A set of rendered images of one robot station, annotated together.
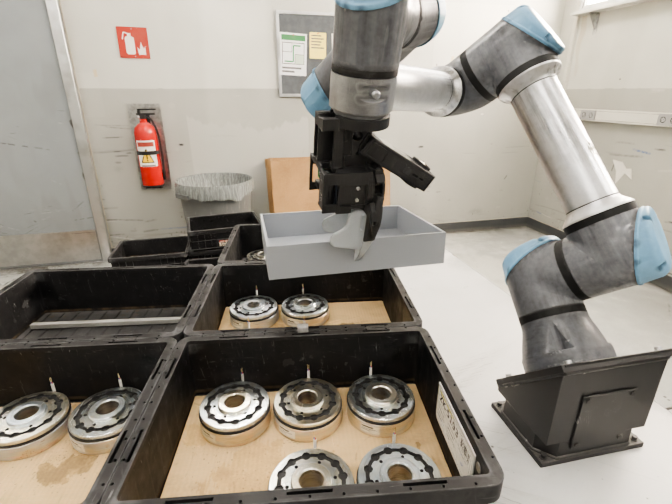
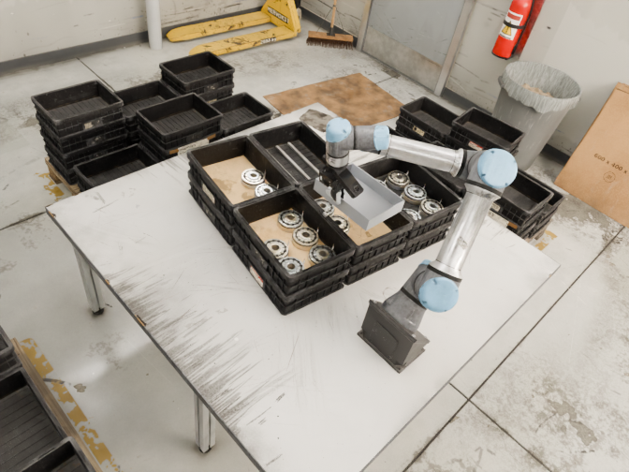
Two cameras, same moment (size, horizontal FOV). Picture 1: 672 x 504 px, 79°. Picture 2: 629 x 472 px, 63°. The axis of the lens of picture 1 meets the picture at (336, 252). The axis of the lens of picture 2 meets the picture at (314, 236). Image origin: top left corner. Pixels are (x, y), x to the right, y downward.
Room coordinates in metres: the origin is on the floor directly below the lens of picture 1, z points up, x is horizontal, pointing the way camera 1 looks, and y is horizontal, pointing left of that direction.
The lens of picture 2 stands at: (-0.37, -1.09, 2.25)
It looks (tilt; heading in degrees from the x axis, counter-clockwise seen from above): 44 degrees down; 51
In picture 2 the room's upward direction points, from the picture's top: 11 degrees clockwise
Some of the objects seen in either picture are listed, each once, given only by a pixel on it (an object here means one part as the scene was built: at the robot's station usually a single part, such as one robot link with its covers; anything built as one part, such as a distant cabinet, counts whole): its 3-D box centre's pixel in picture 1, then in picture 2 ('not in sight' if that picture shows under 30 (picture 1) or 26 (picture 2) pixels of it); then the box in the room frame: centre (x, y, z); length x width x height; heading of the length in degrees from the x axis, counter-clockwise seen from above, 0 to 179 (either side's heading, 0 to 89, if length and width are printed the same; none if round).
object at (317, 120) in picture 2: not in sight; (318, 119); (1.12, 0.94, 0.71); 0.22 x 0.19 x 0.01; 103
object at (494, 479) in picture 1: (307, 400); (293, 230); (0.43, 0.04, 0.92); 0.40 x 0.30 x 0.02; 95
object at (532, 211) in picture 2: not in sight; (496, 213); (1.96, 0.16, 0.37); 0.40 x 0.30 x 0.45; 103
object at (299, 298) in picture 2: not in sight; (288, 258); (0.43, 0.04, 0.76); 0.40 x 0.30 x 0.12; 95
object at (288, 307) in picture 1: (305, 305); not in sight; (0.79, 0.07, 0.86); 0.10 x 0.10 x 0.01
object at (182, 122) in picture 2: not in sight; (181, 144); (0.48, 1.41, 0.37); 0.40 x 0.30 x 0.45; 13
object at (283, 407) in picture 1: (307, 400); (305, 235); (0.49, 0.04, 0.86); 0.10 x 0.10 x 0.01
